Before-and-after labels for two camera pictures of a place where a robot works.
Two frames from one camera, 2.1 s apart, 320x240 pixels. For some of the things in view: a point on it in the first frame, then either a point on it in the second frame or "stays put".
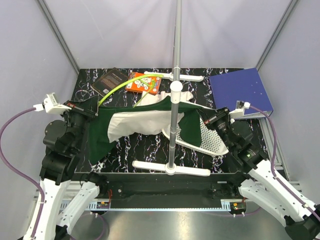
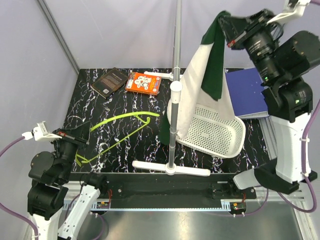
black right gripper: (208, 115) to (234, 26)
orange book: (148, 84) stays put
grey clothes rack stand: (176, 78) stays put
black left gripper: (89, 111) to (80, 135)
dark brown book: (108, 81) stays put
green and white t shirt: (149, 117) to (205, 82)
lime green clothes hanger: (149, 80) to (144, 117)
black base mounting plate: (169, 185) stays put
